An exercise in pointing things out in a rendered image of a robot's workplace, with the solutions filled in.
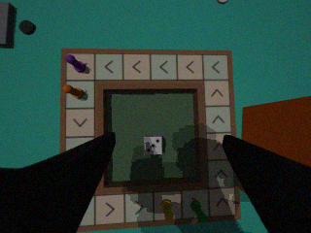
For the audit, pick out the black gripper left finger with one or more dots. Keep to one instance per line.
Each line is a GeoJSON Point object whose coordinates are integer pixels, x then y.
{"type": "Point", "coordinates": [52, 196]}

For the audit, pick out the orange pawn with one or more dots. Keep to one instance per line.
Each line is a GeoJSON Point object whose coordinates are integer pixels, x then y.
{"type": "Point", "coordinates": [76, 92]}

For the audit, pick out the grey die with black pips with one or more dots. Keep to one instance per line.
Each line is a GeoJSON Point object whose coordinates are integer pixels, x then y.
{"type": "Point", "coordinates": [152, 144]}

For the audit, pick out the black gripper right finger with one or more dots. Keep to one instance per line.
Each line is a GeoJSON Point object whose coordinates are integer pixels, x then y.
{"type": "Point", "coordinates": [278, 187]}

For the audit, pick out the purple pawn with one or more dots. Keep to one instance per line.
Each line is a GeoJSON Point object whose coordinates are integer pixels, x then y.
{"type": "Point", "coordinates": [78, 65]}

